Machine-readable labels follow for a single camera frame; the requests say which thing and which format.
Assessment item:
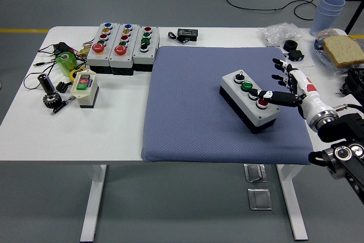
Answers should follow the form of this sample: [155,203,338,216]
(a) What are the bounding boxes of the black device with cables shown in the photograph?
[340,68,364,104]

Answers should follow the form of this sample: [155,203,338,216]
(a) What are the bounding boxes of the black pen tool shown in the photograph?
[50,96,76,116]

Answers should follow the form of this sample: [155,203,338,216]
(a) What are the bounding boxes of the thin black jack cable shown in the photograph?
[23,43,62,90]

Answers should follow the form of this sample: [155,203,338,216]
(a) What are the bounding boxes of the white table leg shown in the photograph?
[79,164,108,242]
[275,164,309,241]

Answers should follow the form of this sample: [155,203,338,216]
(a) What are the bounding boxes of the black power adapter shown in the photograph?
[53,42,75,56]

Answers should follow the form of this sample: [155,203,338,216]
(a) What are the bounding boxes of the small black toothed part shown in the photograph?
[55,81,72,93]

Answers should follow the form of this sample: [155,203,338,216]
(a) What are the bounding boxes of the blue-grey padded mat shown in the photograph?
[141,46,313,166]

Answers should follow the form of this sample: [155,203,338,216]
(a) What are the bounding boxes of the black servo motor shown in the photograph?
[287,50,304,63]

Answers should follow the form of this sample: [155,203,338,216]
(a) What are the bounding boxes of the grey control box black selector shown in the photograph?
[132,25,160,72]

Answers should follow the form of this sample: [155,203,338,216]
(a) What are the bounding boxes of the clear bag of plastic parts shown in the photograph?
[258,22,302,47]

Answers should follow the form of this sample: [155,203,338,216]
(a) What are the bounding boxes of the closed metal floor socket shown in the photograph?
[247,188,273,212]

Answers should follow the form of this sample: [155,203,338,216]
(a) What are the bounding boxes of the grey five-button emergency stop box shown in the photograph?
[109,23,140,76]
[86,22,122,75]

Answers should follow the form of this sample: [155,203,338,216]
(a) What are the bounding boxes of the yellow tape roll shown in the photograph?
[69,66,87,82]

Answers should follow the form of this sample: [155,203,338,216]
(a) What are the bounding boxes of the black meter wire bundle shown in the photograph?
[167,31,187,45]

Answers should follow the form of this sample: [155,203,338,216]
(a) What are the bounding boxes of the bread slice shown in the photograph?
[322,35,364,69]

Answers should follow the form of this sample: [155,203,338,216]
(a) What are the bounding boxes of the brass fitting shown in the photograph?
[76,44,91,57]

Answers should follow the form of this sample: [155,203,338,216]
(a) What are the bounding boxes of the black metal cylinder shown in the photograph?
[37,73,55,94]

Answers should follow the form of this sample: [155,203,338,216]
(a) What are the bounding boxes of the grey four-button control box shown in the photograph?
[218,69,281,135]

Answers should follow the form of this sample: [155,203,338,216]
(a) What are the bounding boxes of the small white switch box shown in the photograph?
[70,69,100,109]

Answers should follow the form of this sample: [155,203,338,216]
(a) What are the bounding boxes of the stacked pale blue cups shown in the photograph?
[309,0,346,38]

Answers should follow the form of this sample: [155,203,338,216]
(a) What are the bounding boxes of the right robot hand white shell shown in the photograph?
[249,57,335,121]

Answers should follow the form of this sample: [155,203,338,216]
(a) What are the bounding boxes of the white paper sheet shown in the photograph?
[267,44,316,69]

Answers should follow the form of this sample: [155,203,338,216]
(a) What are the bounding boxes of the black digital meter module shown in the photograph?
[176,28,200,42]

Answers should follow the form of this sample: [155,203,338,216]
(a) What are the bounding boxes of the wrapped brown bread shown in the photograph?
[316,28,349,40]

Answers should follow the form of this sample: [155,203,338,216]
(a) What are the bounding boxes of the open metal floor socket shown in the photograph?
[243,164,268,183]

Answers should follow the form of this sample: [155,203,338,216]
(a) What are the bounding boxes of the black ring nut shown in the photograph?
[283,39,298,51]

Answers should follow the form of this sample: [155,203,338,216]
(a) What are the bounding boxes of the black steel gear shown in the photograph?
[42,92,63,109]

